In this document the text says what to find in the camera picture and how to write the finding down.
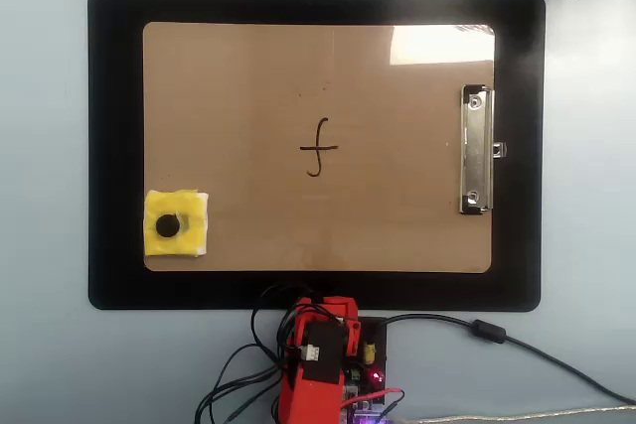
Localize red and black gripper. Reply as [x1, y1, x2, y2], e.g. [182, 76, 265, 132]
[292, 296, 363, 355]

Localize yellow sponge with black knob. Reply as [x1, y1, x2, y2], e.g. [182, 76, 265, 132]
[142, 188, 211, 259]

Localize black electronics control board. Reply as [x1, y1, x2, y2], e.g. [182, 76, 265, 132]
[342, 316, 390, 424]

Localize silver metal clipboard clip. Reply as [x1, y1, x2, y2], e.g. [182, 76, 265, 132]
[457, 83, 509, 216]

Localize brown clipboard board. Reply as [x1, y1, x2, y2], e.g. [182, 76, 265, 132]
[142, 21, 496, 275]

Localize black rectangular desk mat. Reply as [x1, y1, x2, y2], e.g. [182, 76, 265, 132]
[86, 0, 547, 312]

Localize thin red wire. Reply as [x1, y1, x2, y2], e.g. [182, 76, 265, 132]
[342, 387, 406, 416]

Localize black wrist servo wires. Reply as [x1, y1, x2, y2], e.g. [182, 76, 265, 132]
[250, 283, 322, 363]

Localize black power cable with ferrite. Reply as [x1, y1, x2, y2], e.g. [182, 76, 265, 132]
[373, 313, 636, 405]

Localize black base cable loops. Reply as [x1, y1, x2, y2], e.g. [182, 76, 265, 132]
[193, 342, 287, 424]

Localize silver braided cable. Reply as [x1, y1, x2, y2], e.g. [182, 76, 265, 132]
[385, 404, 636, 424]

